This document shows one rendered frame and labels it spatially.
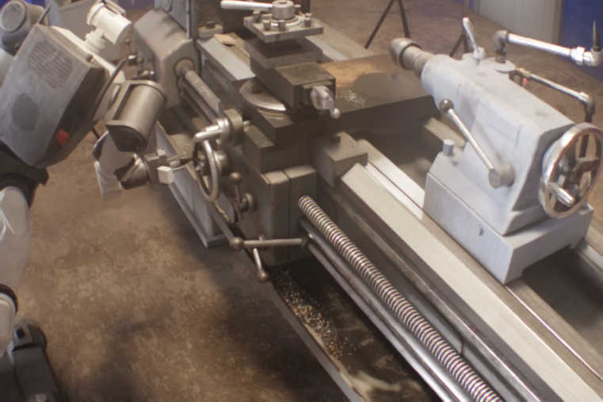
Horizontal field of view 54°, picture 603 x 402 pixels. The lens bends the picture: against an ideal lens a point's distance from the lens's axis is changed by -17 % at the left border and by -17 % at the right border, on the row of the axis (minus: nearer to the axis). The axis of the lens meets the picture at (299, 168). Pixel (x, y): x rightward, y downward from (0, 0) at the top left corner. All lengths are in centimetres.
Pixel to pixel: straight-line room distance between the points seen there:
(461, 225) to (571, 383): 52
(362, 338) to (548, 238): 67
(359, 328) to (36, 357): 108
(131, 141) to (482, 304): 85
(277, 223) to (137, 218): 132
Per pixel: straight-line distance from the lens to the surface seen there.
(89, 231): 306
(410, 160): 205
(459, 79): 155
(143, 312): 259
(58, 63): 147
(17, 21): 165
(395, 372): 181
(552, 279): 169
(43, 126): 151
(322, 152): 178
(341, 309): 199
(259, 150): 179
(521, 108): 145
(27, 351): 226
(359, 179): 173
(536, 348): 132
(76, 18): 451
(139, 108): 155
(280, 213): 185
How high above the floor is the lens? 176
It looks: 31 degrees down
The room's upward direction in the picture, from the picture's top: 1 degrees clockwise
